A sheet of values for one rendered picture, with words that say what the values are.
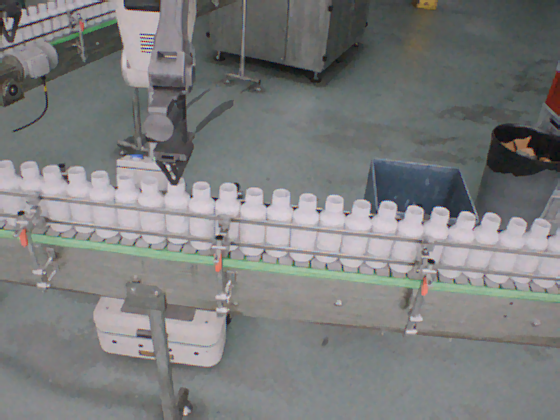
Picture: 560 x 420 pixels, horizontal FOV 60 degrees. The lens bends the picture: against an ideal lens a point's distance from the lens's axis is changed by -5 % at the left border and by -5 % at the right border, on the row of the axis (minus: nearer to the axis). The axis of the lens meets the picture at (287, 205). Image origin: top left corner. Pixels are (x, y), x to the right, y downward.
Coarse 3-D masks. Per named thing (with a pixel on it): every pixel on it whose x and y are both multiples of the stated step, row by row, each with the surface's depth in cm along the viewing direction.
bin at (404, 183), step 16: (384, 160) 171; (368, 176) 174; (384, 176) 175; (400, 176) 174; (416, 176) 174; (432, 176) 173; (448, 176) 172; (368, 192) 170; (384, 192) 179; (400, 192) 178; (416, 192) 177; (432, 192) 177; (448, 192) 176; (464, 192) 161; (400, 208) 182; (432, 208) 181; (448, 208) 177; (464, 208) 159
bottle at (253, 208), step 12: (252, 192) 113; (252, 204) 110; (240, 216) 114; (252, 216) 111; (264, 216) 113; (240, 228) 115; (252, 228) 113; (264, 228) 115; (240, 240) 117; (252, 240) 115; (264, 240) 118; (252, 252) 117
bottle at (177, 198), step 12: (180, 180) 113; (168, 192) 113; (180, 192) 112; (168, 204) 112; (180, 204) 112; (168, 216) 114; (180, 216) 114; (168, 228) 117; (180, 228) 116; (180, 240) 118
